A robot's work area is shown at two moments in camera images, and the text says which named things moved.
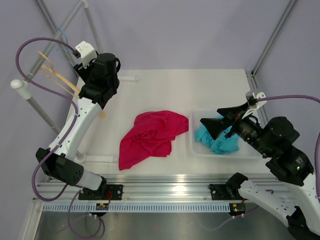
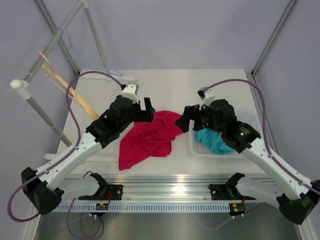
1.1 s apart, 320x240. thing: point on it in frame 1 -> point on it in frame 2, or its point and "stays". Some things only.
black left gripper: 82,72 -> 149,110
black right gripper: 239,113 -> 191,112
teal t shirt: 221,144 stays
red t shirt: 152,135 stays
